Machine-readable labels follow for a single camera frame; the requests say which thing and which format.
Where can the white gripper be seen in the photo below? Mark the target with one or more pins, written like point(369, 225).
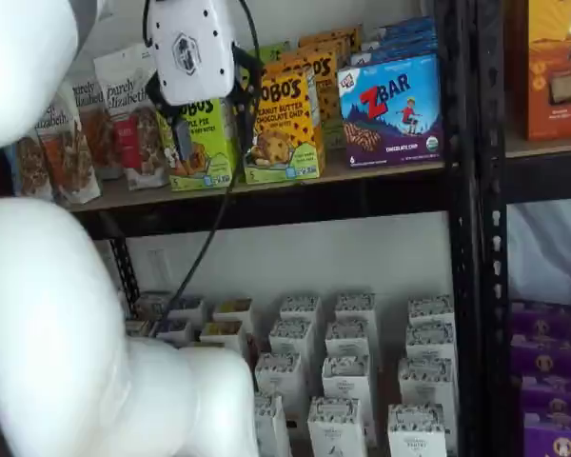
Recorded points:
point(190, 52)

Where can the orange Bobo's peanut butter box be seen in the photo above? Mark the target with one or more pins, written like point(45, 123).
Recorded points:
point(285, 133)
point(326, 76)
point(333, 38)

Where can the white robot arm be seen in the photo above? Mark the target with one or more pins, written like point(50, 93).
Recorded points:
point(52, 333)

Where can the yellow snack box front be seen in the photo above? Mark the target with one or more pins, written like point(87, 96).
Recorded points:
point(207, 159)

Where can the green Bobo's apple pie box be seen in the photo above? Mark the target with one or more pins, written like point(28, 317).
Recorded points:
point(271, 52)

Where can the blue Zbar chocolate chip box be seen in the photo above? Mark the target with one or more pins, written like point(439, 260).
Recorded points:
point(404, 28)
point(399, 50)
point(390, 114)

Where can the white yellow banana nut box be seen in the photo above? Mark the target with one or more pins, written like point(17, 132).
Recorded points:
point(222, 333)
point(233, 310)

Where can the white patterned carton box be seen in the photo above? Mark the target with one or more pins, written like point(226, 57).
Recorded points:
point(269, 428)
point(427, 381)
point(416, 431)
point(280, 373)
point(335, 428)
point(347, 376)
point(430, 309)
point(291, 335)
point(349, 338)
point(355, 307)
point(301, 307)
point(430, 340)

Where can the black metal shelf rack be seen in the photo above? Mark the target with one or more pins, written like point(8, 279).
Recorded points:
point(492, 143)

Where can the large orange cereal box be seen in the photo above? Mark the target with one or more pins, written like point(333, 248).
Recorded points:
point(557, 71)

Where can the purple snack box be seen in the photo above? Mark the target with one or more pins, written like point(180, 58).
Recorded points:
point(543, 357)
point(557, 397)
point(542, 318)
point(559, 438)

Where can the Purely Elizabeth granola bag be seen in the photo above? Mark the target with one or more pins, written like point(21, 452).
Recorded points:
point(66, 157)
point(133, 143)
point(92, 128)
point(28, 171)

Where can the black shelf rail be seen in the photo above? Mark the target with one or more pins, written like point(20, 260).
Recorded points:
point(457, 143)

